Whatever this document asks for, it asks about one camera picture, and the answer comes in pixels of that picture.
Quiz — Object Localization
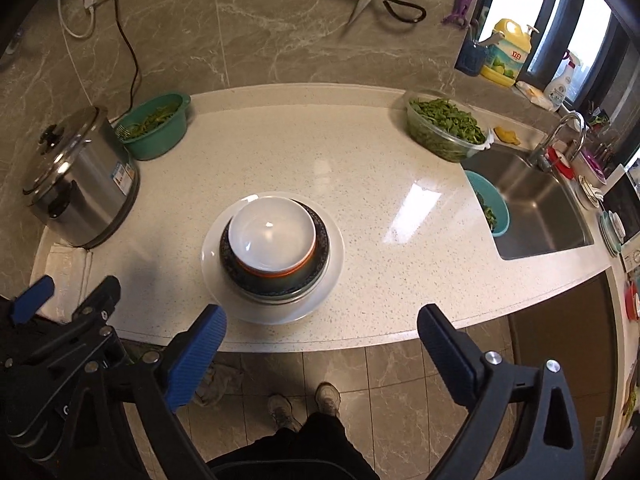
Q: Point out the white spray bottle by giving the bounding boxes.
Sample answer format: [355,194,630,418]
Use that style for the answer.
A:
[544,50,580,110]

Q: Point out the black power cable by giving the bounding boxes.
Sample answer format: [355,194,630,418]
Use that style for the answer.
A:
[106,0,144,122]

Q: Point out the orange bowl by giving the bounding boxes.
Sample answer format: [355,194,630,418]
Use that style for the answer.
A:
[228,231,317,276]

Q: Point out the yellow dish soap bottle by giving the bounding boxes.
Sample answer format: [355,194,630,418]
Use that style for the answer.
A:
[480,18,538,88]

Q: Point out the right shoe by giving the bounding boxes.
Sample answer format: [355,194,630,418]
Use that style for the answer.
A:
[314,382,342,417]

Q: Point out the blue patterned green bowl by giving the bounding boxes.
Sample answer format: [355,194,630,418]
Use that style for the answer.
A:
[219,196,331,304]

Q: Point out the large white plate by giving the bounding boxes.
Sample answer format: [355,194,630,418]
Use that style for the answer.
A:
[201,192,345,325]

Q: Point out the chrome sink faucet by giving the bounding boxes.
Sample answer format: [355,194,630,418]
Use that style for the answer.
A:
[527,110,588,171]

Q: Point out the white bowl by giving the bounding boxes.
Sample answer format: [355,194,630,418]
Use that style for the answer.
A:
[228,196,317,275]

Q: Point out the glass bowl of greens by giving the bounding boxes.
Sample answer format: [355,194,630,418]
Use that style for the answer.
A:
[402,91,495,162]

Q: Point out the stainless steel sink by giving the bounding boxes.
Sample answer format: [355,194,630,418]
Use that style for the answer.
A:
[462,145,593,260]

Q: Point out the teal basket in sink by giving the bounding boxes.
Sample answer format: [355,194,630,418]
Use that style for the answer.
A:
[465,170,511,238]

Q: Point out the left shoe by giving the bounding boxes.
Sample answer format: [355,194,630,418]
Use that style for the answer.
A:
[267,394,302,432]

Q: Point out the white folded cloth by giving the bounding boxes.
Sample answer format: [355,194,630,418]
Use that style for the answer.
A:
[42,244,92,323]

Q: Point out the yellow sponge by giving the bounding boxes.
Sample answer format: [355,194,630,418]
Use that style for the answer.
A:
[494,126,521,146]

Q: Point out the white power cable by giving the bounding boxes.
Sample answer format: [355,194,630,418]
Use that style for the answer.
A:
[52,0,99,42]

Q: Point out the shoe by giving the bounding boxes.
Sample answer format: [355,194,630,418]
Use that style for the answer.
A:
[267,394,302,432]
[314,382,342,417]

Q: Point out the green colander basket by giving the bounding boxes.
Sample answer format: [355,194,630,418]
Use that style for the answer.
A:
[115,92,191,162]

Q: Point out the stainless steel rice cooker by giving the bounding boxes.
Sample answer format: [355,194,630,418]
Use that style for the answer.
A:
[22,106,140,249]

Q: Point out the blue utensil cup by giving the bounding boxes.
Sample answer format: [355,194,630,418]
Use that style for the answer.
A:
[454,36,487,77]

